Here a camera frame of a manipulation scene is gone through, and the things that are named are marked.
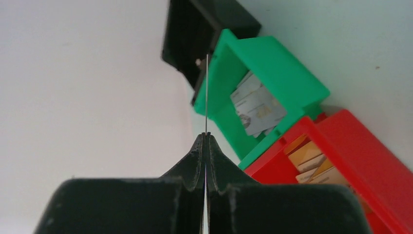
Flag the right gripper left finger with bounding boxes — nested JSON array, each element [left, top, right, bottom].
[[35, 134, 206, 234]]

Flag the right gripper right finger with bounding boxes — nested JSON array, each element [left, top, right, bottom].
[[206, 134, 371, 234]]

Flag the red plastic bin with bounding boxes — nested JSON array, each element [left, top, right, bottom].
[[239, 110, 413, 234]]

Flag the cards in green bin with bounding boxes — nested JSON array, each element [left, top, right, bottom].
[[230, 71, 287, 138]]

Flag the black plastic bin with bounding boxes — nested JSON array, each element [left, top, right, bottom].
[[161, 0, 262, 90]]

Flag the green plastic bin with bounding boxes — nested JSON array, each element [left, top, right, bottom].
[[193, 29, 330, 169]]

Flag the cards in red bin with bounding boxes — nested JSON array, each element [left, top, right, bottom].
[[283, 135, 373, 214]]

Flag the pale blue patterned card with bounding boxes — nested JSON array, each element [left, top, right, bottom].
[[205, 54, 209, 135]]

